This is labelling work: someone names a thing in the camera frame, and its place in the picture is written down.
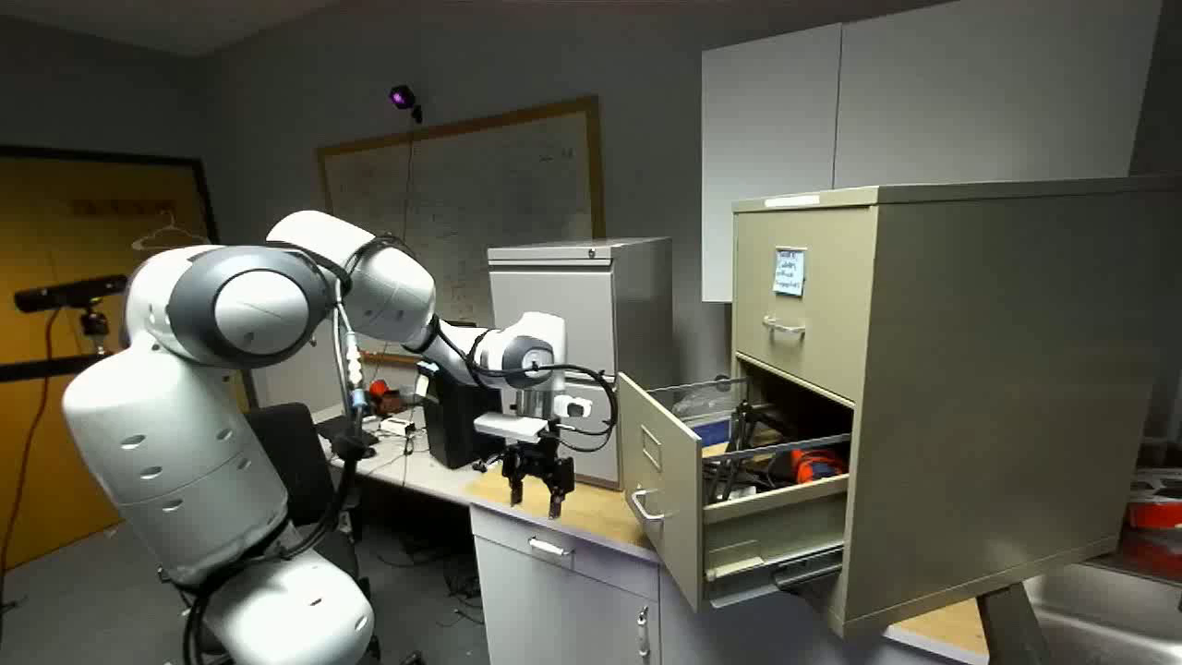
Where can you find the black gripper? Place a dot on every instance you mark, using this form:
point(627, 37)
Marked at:
point(533, 451)

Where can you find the beige bottom drawer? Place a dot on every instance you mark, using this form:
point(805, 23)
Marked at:
point(719, 520)

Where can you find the beige drawer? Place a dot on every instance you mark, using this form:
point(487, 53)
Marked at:
point(799, 296)
point(719, 520)

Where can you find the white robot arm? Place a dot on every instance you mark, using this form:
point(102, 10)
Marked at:
point(185, 470)

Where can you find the grey desk cabinet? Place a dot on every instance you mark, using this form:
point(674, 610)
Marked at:
point(565, 599)

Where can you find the grey file cabinet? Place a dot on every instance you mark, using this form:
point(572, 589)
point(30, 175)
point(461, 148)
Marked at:
point(615, 302)

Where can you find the orange tool in drawer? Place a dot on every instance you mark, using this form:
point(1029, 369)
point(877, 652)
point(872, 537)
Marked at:
point(812, 464)

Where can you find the beige top drawer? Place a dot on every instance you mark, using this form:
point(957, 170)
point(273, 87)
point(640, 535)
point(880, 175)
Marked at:
point(799, 296)

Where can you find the beige file cabinet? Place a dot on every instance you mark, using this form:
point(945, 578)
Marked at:
point(1013, 350)

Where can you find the black box on desk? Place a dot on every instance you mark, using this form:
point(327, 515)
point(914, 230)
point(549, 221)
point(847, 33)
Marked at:
point(453, 407)

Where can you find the black office chair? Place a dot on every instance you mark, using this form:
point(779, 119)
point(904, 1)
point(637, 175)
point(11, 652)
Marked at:
point(315, 492)

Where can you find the wood framed whiteboard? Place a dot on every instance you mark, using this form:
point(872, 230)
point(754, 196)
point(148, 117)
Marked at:
point(453, 195)

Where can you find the purple lit webcam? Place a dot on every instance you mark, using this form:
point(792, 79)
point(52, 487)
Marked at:
point(409, 100)

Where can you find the red tape roll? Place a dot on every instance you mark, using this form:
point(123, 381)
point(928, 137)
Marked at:
point(1153, 537)

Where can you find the black camera on tripod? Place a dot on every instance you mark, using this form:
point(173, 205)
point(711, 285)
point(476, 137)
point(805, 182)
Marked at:
point(82, 296)

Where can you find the white wall cabinet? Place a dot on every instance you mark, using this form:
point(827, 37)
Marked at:
point(967, 90)

